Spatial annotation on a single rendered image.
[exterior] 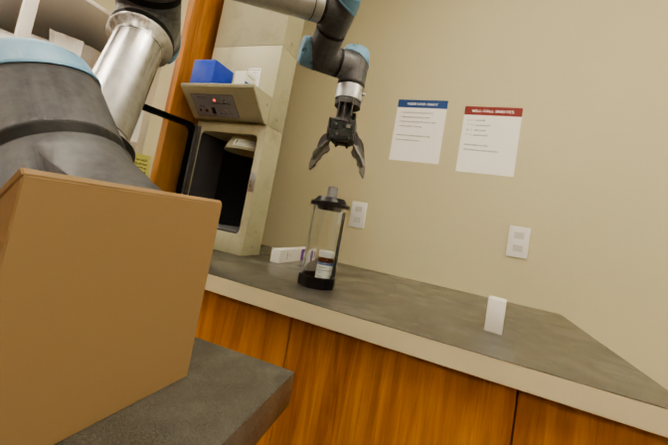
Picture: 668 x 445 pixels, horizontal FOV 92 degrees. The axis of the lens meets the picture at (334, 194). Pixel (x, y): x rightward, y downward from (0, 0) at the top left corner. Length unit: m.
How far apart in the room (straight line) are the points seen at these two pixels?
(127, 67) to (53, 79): 0.27
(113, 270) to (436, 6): 1.61
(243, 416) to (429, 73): 1.42
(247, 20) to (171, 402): 1.30
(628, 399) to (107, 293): 0.70
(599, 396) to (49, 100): 0.80
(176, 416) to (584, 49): 1.60
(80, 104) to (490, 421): 0.76
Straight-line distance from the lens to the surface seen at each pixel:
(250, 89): 1.14
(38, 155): 0.35
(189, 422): 0.35
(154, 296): 0.33
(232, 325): 0.87
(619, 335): 1.49
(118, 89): 0.63
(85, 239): 0.28
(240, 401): 0.37
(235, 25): 1.47
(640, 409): 0.73
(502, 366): 0.68
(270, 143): 1.22
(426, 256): 1.38
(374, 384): 0.75
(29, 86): 0.40
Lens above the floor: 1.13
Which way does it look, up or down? 4 degrees up
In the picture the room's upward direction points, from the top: 10 degrees clockwise
